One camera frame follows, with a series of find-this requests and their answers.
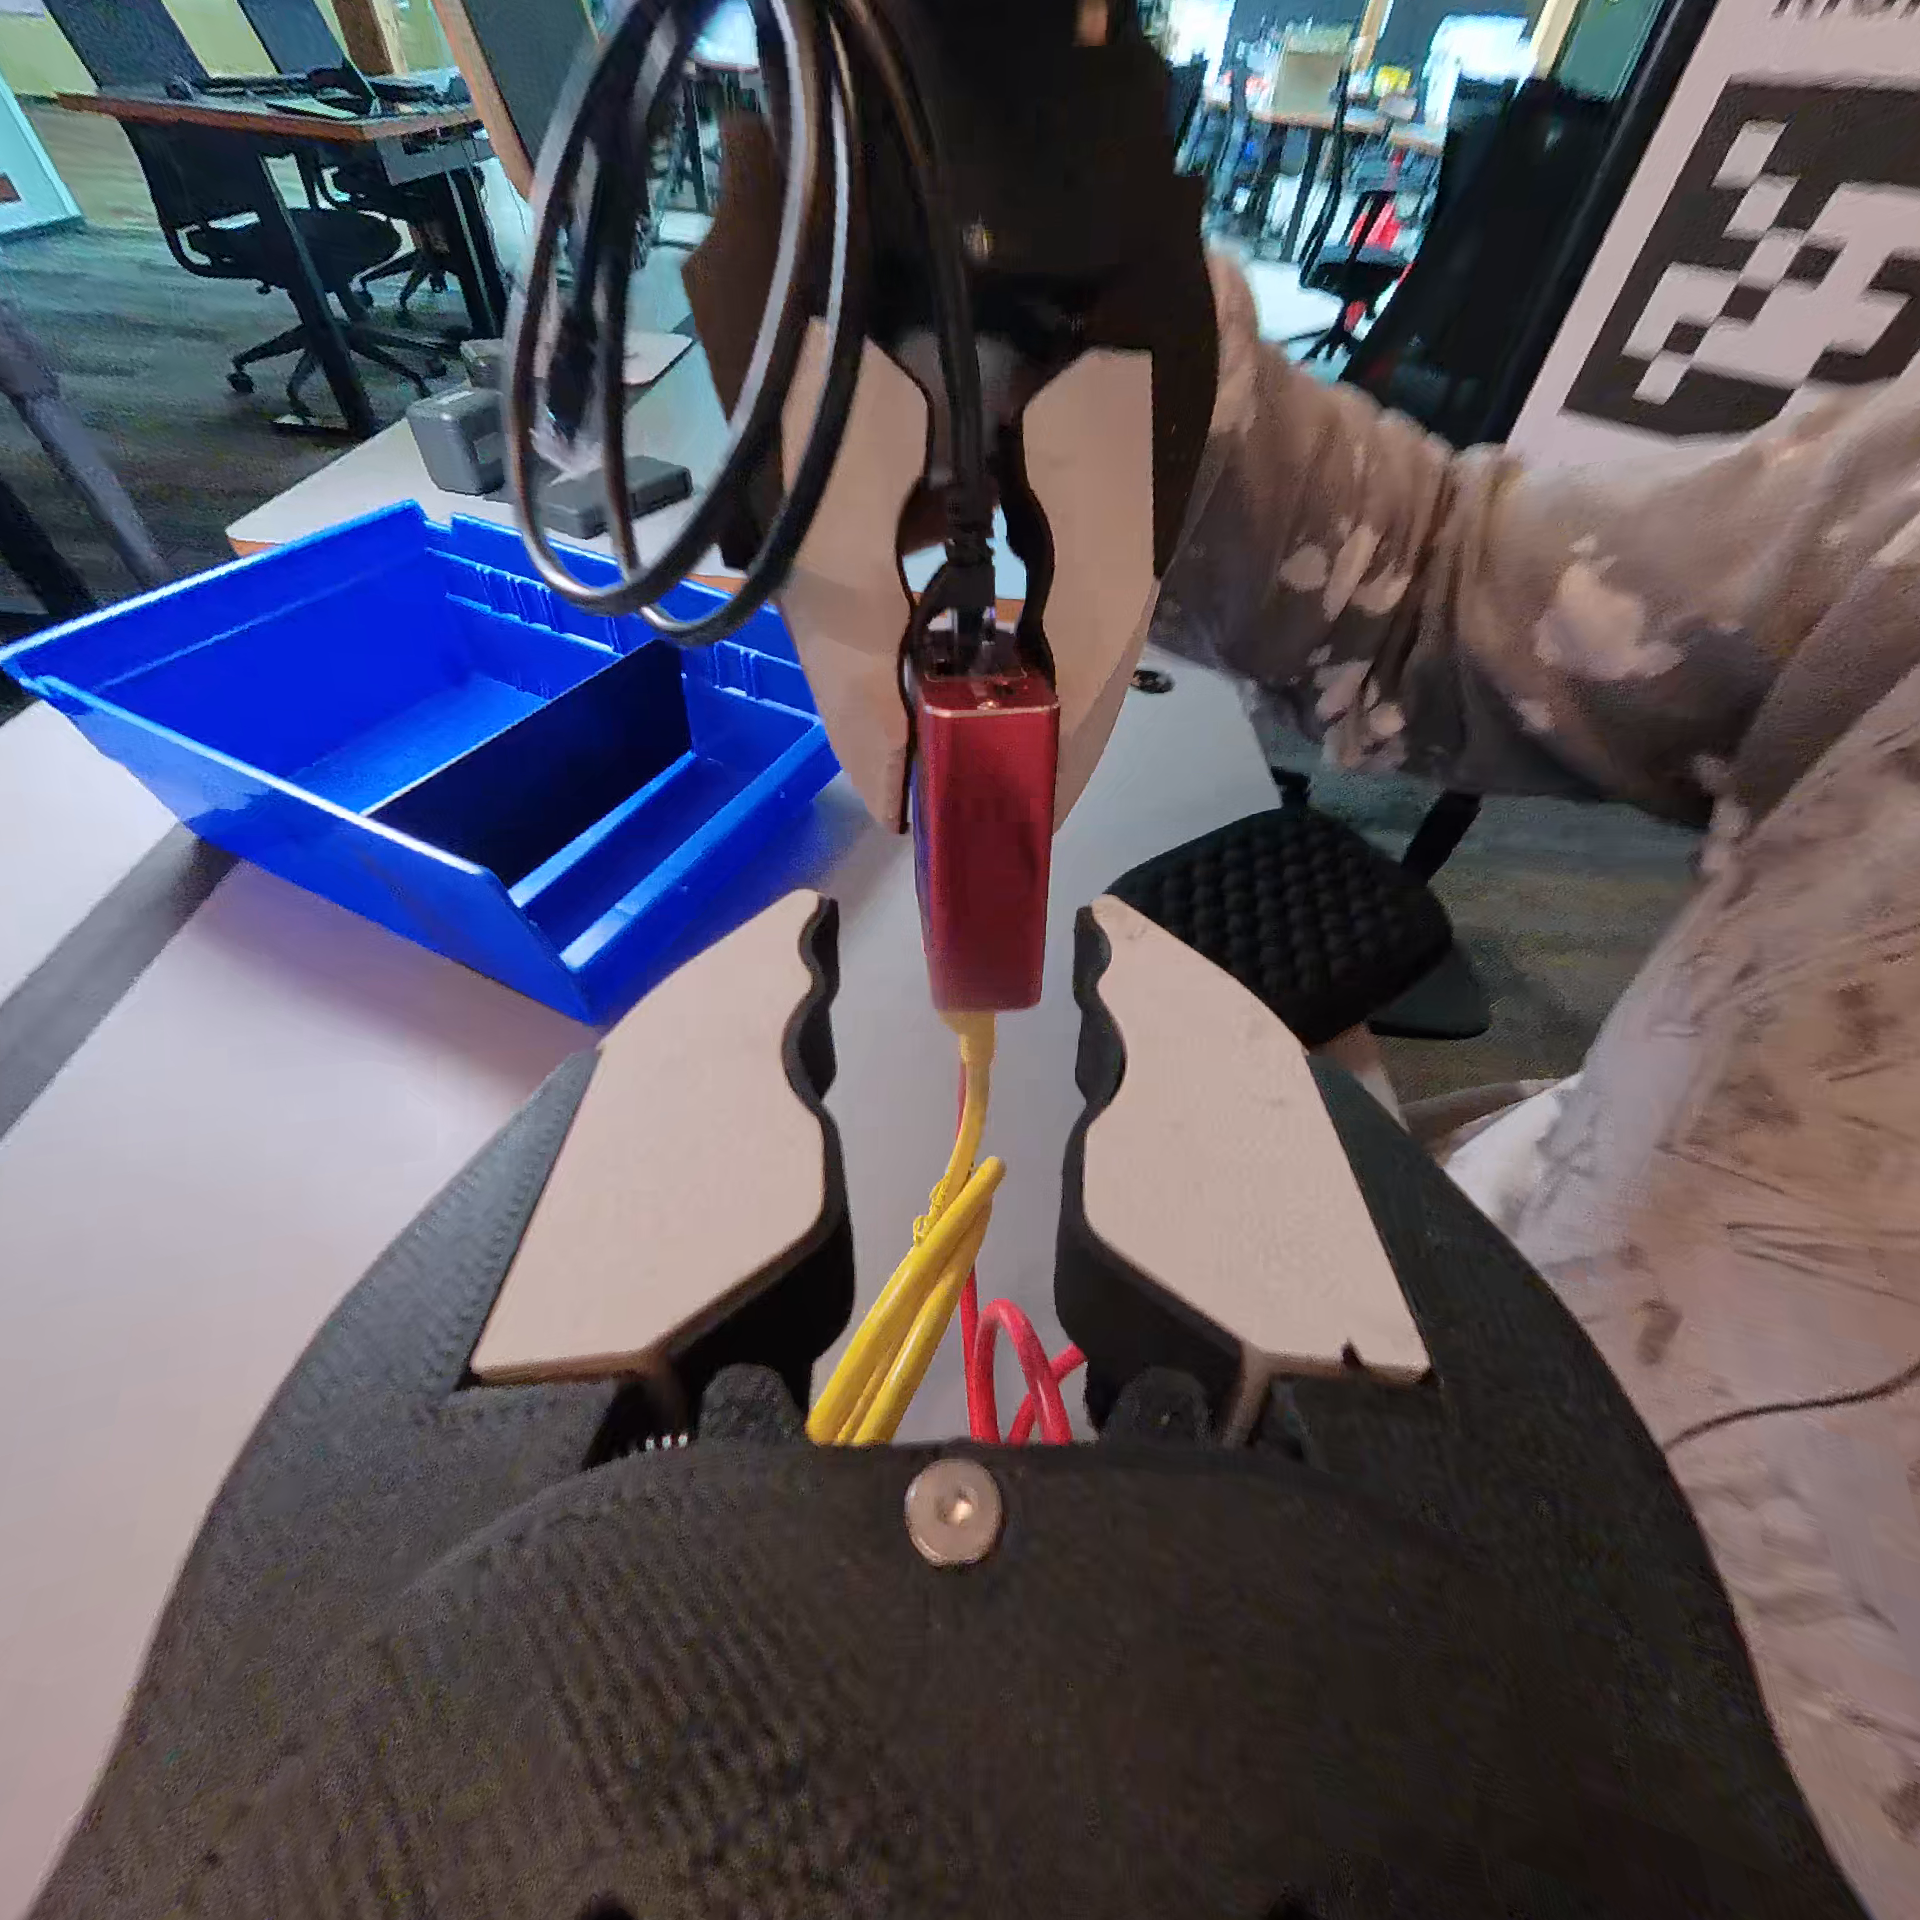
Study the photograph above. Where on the person's grey patterned sweatshirt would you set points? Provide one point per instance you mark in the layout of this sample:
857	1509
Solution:
1725	1125

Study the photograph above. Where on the blue plastic bin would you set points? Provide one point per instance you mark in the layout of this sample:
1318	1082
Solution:
300	674

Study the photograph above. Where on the small grey device box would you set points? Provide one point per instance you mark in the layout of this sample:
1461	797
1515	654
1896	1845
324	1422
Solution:
459	434

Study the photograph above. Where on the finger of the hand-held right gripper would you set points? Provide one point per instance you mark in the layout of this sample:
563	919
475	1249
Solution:
1103	600
840	600

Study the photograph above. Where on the red metal ethernet adapter box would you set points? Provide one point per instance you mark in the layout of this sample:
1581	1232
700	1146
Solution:
984	839

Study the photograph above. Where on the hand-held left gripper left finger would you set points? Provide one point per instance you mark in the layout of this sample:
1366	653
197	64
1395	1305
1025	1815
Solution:
675	1172

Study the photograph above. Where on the black mesh office chair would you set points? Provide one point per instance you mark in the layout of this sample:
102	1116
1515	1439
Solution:
1291	914

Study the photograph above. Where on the wooden top office desk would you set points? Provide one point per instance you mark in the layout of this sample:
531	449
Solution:
300	118

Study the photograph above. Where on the black white marker sign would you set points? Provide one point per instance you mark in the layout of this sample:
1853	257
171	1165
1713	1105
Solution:
1769	271

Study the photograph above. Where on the black bin divider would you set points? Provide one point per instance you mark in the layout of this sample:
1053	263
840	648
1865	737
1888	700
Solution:
556	764

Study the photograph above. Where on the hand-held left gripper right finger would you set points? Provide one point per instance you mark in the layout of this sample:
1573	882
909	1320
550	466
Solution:
1230	1172

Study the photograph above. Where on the black flat device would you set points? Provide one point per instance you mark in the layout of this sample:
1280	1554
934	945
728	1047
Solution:
630	487

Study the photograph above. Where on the person's right forearm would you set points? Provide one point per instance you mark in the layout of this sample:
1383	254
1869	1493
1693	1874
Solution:
1424	600

